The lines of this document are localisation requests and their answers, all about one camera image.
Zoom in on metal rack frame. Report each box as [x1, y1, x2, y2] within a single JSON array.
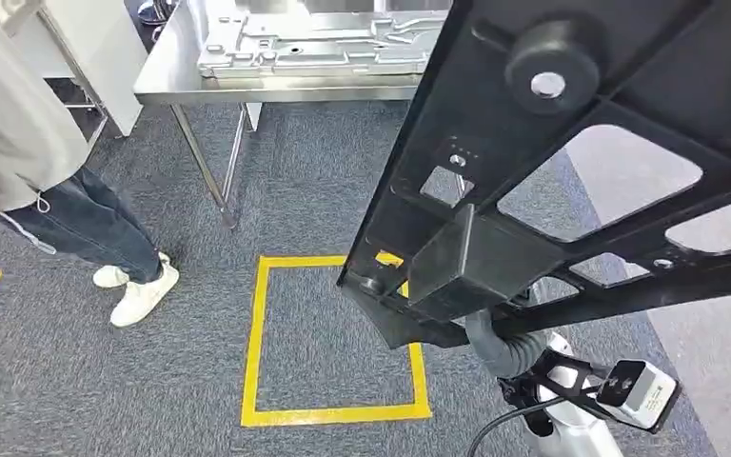
[[36, 6, 112, 156]]

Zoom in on person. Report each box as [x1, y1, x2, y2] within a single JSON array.
[[0, 0, 181, 329]]

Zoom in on white cabinet panel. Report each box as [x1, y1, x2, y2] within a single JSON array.
[[0, 0, 149, 138]]

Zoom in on black cable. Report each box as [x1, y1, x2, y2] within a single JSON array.
[[464, 395, 570, 457]]

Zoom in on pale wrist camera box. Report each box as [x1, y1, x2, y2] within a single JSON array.
[[595, 358, 682, 436]]

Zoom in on dark chair base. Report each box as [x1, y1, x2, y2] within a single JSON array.
[[136, 0, 181, 28]]

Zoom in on steel bench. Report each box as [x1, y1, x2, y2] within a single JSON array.
[[133, 0, 455, 229]]

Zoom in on black camera bracket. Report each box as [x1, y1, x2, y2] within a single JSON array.
[[496, 348, 616, 438]]

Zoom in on yellow floor tape square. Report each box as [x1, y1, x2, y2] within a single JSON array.
[[240, 253, 434, 429]]

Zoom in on cast metal panel part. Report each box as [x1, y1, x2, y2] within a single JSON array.
[[196, 0, 454, 81]]

